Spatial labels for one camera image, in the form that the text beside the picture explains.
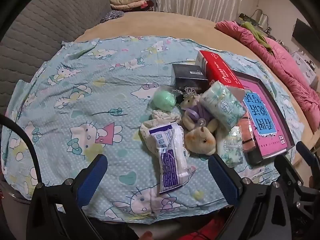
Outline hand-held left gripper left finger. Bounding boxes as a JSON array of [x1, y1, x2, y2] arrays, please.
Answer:
[[27, 154, 108, 240]]

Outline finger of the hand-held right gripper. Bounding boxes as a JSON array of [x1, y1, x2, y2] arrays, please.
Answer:
[[296, 141, 320, 178], [274, 155, 304, 189]]

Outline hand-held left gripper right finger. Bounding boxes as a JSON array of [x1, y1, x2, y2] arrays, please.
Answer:
[[208, 154, 293, 240]]

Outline small mint tissue packet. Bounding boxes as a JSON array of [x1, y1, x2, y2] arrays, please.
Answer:
[[216, 126, 244, 167]]

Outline dark box tray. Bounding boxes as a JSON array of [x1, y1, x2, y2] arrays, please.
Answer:
[[232, 70, 295, 166]]

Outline plush hamster with purple dress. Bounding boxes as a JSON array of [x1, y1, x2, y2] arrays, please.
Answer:
[[181, 105, 218, 155]]

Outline orange towel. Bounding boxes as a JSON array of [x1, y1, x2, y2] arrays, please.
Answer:
[[236, 112, 263, 155]]

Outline purple white cotton pad packet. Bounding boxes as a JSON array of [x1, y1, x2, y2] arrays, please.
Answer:
[[149, 121, 197, 195]]

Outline large mint tissue packet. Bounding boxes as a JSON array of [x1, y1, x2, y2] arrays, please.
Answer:
[[200, 81, 247, 132]]

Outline white floral cloth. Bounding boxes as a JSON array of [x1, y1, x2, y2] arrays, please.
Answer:
[[139, 110, 183, 155]]

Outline green foam ball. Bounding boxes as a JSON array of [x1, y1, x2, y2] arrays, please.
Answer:
[[153, 86, 178, 113]]

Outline red garment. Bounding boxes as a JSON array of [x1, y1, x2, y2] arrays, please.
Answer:
[[192, 215, 233, 240]]

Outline cartoon cat printed blanket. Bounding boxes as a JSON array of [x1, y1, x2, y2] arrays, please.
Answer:
[[1, 35, 304, 224]]

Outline pink book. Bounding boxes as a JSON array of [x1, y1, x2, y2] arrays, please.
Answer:
[[236, 76, 288, 159]]

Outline white storage boxes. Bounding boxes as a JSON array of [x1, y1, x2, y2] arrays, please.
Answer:
[[291, 51, 319, 88]]

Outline pink quilt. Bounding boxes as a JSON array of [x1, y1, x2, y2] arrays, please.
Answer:
[[215, 20, 320, 133]]

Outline black cardboard box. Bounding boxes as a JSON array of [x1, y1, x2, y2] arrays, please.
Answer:
[[172, 64, 209, 93]]

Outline red tissue pack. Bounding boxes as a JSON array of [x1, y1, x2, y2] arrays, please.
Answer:
[[195, 50, 244, 90]]

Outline black flat screen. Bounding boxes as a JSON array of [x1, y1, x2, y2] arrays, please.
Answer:
[[292, 19, 320, 49]]

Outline green cloth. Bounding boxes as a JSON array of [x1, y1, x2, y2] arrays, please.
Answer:
[[241, 21, 274, 53]]

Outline small table mirror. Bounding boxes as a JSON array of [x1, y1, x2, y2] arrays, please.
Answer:
[[252, 9, 269, 27]]

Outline speckled dark cloth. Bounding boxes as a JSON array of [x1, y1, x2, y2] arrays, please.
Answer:
[[101, 11, 124, 23]]

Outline tan bed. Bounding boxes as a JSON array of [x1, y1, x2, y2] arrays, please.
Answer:
[[72, 11, 320, 170]]

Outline grey quilted sofa cover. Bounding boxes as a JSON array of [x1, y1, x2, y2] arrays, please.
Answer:
[[0, 0, 112, 93]]

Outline black cable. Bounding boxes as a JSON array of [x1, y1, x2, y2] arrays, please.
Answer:
[[0, 115, 41, 195]]

